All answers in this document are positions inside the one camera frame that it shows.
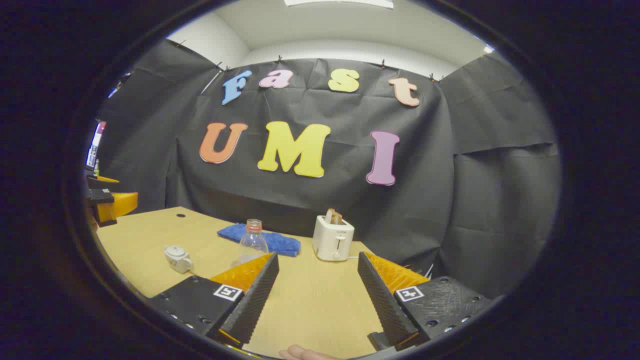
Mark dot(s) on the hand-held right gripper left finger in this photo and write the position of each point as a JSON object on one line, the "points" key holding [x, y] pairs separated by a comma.
{"points": [[252, 300]]}

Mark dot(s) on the brown toasted bread slice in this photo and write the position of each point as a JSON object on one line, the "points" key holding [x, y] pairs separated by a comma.
{"points": [[337, 218]]}

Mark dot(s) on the ceiling light panel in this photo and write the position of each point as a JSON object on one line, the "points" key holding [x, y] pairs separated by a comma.
{"points": [[340, 2]]}

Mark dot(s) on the clear plastic water bottle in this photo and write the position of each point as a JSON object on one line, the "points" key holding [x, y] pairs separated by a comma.
{"points": [[253, 241]]}

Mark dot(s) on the computer monitor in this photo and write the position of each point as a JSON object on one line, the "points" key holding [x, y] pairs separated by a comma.
{"points": [[95, 145]]}

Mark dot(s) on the blue towel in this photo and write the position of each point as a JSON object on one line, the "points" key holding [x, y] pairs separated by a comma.
{"points": [[282, 243]]}

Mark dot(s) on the white teacup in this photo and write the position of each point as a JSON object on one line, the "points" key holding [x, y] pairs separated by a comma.
{"points": [[178, 261]]}

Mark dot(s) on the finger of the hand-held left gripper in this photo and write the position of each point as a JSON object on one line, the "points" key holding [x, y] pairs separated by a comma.
{"points": [[120, 205], [106, 181]]}

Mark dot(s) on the green drink bottle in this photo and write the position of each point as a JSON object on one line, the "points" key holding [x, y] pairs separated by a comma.
{"points": [[96, 168]]}

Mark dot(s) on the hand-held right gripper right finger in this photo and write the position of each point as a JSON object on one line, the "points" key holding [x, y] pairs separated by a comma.
{"points": [[382, 300]]}

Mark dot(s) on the white toaster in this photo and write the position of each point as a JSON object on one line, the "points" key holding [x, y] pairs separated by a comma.
{"points": [[332, 240]]}

